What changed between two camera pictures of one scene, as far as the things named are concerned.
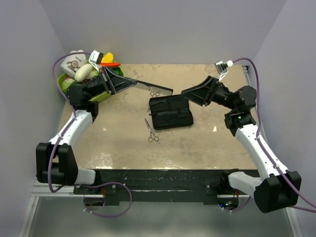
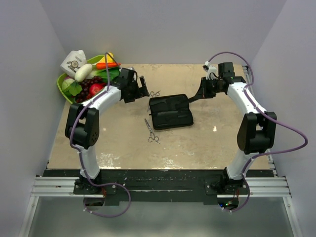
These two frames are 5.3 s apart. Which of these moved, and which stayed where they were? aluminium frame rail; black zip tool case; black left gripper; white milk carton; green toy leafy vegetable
Moved: black left gripper
Stayed: green toy leafy vegetable; aluminium frame rail; white milk carton; black zip tool case
